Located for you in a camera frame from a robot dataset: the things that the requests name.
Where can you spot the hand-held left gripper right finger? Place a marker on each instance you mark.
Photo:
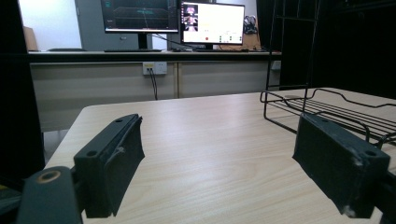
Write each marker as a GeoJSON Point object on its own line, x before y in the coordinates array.
{"type": "Point", "coordinates": [339, 161]}

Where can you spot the dark screen monitor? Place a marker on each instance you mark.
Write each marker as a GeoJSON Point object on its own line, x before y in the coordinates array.
{"type": "Point", "coordinates": [140, 15]}

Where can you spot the bright screen monitor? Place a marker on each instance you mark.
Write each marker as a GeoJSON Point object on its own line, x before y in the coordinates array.
{"type": "Point", "coordinates": [214, 23]}

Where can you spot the white wall socket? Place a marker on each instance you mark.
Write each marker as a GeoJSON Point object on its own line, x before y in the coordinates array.
{"type": "Point", "coordinates": [155, 67]}

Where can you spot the cardboard box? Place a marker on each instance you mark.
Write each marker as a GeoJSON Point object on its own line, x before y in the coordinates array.
{"type": "Point", "coordinates": [30, 39]}

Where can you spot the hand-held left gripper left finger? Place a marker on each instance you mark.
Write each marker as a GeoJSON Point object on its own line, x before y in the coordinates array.
{"type": "Point", "coordinates": [102, 168]}

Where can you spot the black keyboard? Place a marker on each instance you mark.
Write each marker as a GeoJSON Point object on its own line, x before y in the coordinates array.
{"type": "Point", "coordinates": [132, 50]}

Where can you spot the black curtain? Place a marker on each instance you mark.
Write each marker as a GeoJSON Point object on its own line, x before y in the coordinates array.
{"type": "Point", "coordinates": [15, 93]}

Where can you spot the long dark desk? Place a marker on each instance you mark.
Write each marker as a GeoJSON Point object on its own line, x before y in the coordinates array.
{"type": "Point", "coordinates": [149, 56]}

